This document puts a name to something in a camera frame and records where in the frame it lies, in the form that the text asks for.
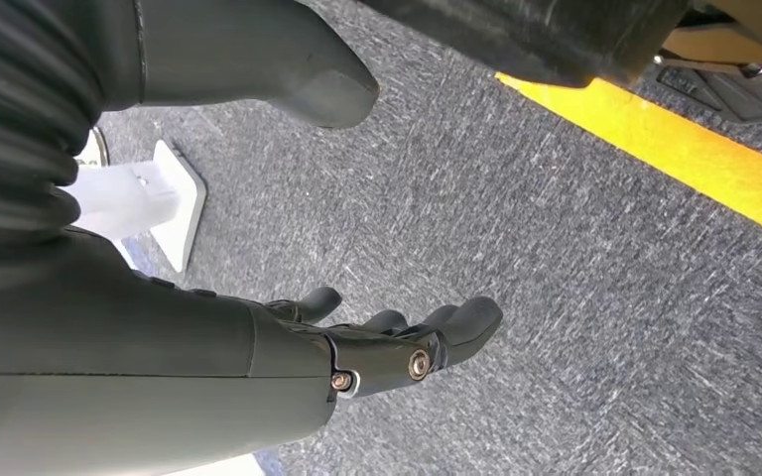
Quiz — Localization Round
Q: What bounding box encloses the tan wooden desk leg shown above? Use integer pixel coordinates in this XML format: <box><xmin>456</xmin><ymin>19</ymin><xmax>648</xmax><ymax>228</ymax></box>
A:
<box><xmin>660</xmin><ymin>0</ymin><xmax>762</xmax><ymax>69</ymax></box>

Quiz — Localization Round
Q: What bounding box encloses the dark metal grid plate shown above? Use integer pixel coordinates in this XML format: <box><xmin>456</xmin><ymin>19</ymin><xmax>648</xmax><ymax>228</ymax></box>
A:
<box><xmin>643</xmin><ymin>61</ymin><xmax>762</xmax><ymax>127</ymax></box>

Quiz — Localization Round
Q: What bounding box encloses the yellow floor tape strip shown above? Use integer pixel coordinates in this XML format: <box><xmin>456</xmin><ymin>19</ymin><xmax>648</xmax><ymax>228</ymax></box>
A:
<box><xmin>494</xmin><ymin>70</ymin><xmax>762</xmax><ymax>249</ymax></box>

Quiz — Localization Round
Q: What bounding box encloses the silver kiosk stand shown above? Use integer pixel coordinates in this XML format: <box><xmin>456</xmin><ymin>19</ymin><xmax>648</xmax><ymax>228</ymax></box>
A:
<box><xmin>64</xmin><ymin>138</ymin><xmax>209</xmax><ymax>276</ymax></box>

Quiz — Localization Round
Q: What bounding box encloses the round floor stand base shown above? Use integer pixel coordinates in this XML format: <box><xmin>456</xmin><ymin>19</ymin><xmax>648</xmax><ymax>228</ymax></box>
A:
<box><xmin>74</xmin><ymin>126</ymin><xmax>111</xmax><ymax>170</ymax></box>

